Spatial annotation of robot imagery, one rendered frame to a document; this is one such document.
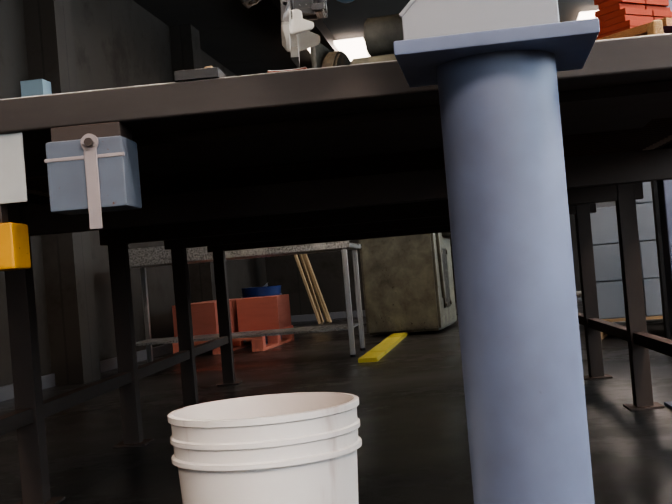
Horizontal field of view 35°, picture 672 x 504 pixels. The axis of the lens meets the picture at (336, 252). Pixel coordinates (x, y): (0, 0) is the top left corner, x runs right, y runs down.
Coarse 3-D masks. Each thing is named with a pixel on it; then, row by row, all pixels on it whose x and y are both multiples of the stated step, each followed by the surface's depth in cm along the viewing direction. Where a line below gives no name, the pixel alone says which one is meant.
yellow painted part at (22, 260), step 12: (0, 204) 185; (0, 216) 185; (0, 228) 182; (12, 228) 182; (24, 228) 187; (0, 240) 182; (12, 240) 182; (24, 240) 187; (0, 252) 182; (12, 252) 182; (24, 252) 186; (0, 264) 182; (12, 264) 182; (24, 264) 186
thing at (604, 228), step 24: (648, 192) 669; (600, 216) 679; (648, 216) 669; (600, 240) 679; (648, 240) 669; (600, 264) 679; (648, 264) 669; (600, 288) 679; (648, 288) 669; (600, 312) 680; (624, 312) 674; (648, 312) 669
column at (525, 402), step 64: (448, 64) 150; (512, 64) 145; (576, 64) 161; (448, 128) 151; (512, 128) 145; (448, 192) 153; (512, 192) 145; (512, 256) 145; (512, 320) 145; (576, 320) 149; (512, 384) 145; (576, 384) 147; (512, 448) 145; (576, 448) 146
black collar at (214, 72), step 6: (174, 72) 181; (180, 72) 181; (186, 72) 181; (192, 72) 181; (198, 72) 181; (204, 72) 181; (210, 72) 181; (216, 72) 181; (222, 72) 185; (174, 78) 181; (180, 78) 181; (186, 78) 181; (192, 78) 181; (198, 78) 181; (204, 78) 181
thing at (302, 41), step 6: (294, 36) 205; (300, 36) 206; (306, 36) 206; (312, 36) 206; (318, 36) 206; (294, 42) 206; (300, 42) 207; (306, 42) 207; (312, 42) 207; (318, 42) 207; (294, 48) 206; (300, 48) 207; (306, 48) 207; (294, 54) 207; (294, 60) 207
